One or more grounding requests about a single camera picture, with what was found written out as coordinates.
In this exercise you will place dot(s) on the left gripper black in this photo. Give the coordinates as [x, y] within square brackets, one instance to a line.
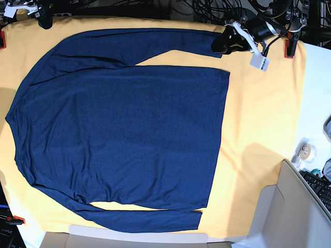
[233, 39]

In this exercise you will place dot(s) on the red clamp right top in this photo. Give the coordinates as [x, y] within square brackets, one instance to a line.
[290, 44]

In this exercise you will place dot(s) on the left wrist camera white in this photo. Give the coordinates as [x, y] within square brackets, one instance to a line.
[259, 61]

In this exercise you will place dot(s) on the clear tape dispenser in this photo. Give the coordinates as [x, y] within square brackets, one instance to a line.
[304, 152]

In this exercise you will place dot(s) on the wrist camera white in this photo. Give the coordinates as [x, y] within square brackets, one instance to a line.
[259, 61]
[10, 10]

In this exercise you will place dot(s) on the yellow table cloth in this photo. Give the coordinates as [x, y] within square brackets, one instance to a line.
[258, 131]

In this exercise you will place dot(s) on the red clamp left top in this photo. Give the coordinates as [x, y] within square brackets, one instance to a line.
[2, 40]

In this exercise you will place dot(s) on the red clamp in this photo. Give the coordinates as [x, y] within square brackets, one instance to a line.
[2, 40]
[14, 220]
[290, 44]

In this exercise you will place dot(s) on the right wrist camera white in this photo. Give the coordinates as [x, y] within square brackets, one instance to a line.
[10, 10]

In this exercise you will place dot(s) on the black power strip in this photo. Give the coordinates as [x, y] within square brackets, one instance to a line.
[62, 14]

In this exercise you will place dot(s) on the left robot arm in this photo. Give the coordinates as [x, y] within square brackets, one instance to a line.
[270, 23]

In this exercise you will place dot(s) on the white cardboard box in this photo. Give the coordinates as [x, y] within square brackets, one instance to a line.
[288, 214]

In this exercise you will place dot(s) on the red clamp left bottom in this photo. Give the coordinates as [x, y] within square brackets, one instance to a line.
[14, 220]

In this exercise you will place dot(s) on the green tape roll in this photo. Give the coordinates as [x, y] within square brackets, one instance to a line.
[316, 173]

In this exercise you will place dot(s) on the dark blue long-sleeve shirt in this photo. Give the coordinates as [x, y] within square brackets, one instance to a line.
[132, 148]

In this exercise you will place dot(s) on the black keyboard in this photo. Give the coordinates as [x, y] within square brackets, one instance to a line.
[319, 186]

